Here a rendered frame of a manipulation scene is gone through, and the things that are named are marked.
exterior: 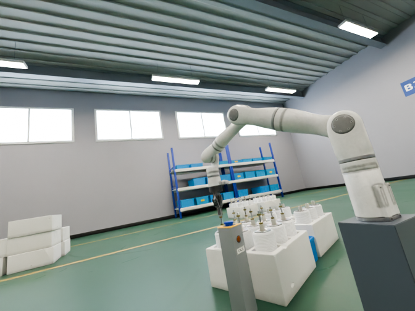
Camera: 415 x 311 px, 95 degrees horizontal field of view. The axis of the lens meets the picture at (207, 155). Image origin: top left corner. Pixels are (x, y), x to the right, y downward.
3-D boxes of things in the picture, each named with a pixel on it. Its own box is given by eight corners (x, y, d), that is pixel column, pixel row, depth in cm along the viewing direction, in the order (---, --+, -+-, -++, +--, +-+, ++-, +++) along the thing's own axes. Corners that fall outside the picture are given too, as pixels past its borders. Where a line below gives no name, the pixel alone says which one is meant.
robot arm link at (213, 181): (226, 183, 100) (223, 171, 101) (206, 187, 103) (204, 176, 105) (230, 183, 108) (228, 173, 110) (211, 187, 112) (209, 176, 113)
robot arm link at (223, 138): (219, 139, 109) (209, 140, 104) (246, 101, 93) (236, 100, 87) (228, 150, 106) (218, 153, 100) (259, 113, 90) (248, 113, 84)
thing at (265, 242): (261, 281, 78) (251, 234, 82) (260, 271, 88) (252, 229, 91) (285, 279, 76) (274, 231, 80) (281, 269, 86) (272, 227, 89)
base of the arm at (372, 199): (404, 215, 53) (382, 156, 56) (387, 222, 49) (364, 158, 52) (367, 215, 61) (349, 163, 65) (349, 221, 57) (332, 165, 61)
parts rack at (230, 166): (285, 196, 645) (271, 142, 686) (180, 218, 494) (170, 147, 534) (272, 197, 702) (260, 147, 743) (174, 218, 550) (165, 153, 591)
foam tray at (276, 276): (316, 266, 98) (307, 229, 102) (286, 307, 70) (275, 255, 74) (252, 259, 124) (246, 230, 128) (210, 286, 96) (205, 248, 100)
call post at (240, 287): (258, 310, 71) (241, 223, 78) (248, 321, 66) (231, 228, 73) (243, 305, 76) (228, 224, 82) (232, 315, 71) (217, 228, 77)
